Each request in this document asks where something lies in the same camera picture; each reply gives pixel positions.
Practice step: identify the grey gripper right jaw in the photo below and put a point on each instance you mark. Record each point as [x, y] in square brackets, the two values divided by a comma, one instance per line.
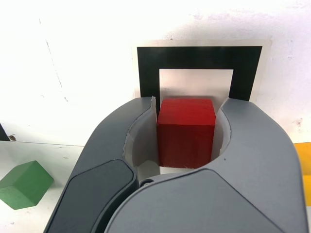
[243, 182]

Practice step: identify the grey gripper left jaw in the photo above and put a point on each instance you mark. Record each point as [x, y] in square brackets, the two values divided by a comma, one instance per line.
[97, 170]

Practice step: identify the yellow cube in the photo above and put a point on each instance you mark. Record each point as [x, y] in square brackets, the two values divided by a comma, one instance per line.
[305, 157]

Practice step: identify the red cube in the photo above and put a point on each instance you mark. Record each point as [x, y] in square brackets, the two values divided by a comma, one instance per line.
[187, 136]

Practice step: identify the green cube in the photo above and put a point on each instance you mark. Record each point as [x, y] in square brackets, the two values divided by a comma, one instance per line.
[24, 184]

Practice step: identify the black tape square outline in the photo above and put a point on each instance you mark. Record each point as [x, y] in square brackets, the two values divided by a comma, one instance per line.
[148, 72]

